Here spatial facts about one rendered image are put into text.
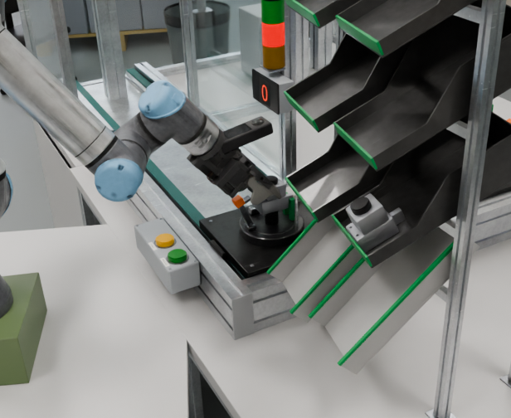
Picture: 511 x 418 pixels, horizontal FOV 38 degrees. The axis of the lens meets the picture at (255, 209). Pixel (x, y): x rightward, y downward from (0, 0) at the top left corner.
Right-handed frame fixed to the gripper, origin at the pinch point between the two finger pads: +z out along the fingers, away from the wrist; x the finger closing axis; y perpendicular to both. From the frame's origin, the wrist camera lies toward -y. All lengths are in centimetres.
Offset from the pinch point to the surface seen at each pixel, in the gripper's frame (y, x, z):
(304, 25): -46, -78, 30
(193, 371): 42.4, 2.2, 16.3
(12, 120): 72, -336, 80
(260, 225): 7.7, 0.1, 4.4
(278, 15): -28.1, -16.5, -16.5
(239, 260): 15.7, 6.9, 0.5
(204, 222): 15.7, -10.2, 0.4
